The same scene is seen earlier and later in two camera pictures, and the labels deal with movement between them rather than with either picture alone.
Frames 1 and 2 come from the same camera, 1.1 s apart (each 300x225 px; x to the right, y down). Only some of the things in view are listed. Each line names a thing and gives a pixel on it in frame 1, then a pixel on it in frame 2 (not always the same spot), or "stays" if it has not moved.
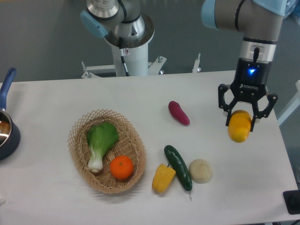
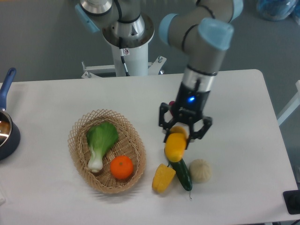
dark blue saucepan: x=10 y=135 stays
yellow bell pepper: x=163 y=178 stays
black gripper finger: x=272 y=98 to x=207 y=122
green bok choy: x=101 y=137 stays
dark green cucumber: x=180 y=168 stays
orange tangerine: x=121 y=167 stays
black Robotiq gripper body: x=251 y=78 to x=189 y=106
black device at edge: x=292 y=199 stays
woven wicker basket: x=129 y=143 stays
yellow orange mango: x=239 y=125 to x=176 y=144
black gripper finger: x=222 y=103 to x=166 y=126
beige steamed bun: x=200 y=170 stays
